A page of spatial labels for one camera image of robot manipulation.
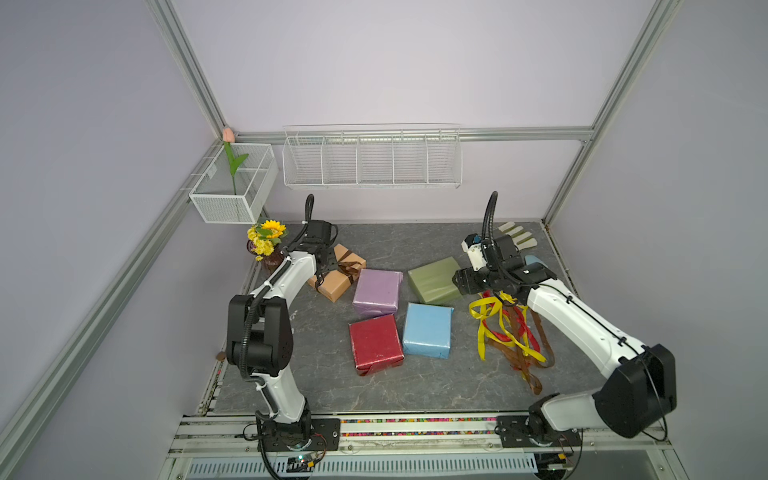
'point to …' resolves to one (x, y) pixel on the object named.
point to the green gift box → (433, 282)
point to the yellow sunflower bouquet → (265, 237)
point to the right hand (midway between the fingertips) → (465, 273)
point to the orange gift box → (335, 283)
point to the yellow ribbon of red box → (482, 309)
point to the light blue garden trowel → (529, 259)
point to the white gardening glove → (522, 239)
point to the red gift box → (376, 344)
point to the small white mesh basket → (236, 184)
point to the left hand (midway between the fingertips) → (324, 263)
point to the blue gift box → (428, 331)
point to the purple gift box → (377, 292)
